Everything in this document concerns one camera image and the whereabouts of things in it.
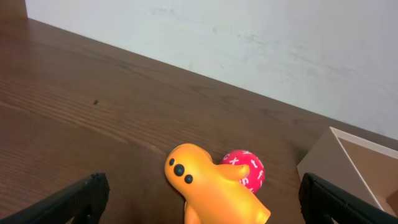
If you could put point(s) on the red polyhedral letter ball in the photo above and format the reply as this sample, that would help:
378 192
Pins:
257 173

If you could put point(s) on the orange toy dog figure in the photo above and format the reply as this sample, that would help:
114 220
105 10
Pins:
212 192

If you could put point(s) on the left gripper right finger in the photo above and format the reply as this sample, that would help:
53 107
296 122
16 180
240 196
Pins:
323 202

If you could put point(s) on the white cardboard box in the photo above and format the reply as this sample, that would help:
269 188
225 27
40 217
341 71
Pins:
363 168

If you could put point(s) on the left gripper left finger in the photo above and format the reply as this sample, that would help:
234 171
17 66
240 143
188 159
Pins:
82 202

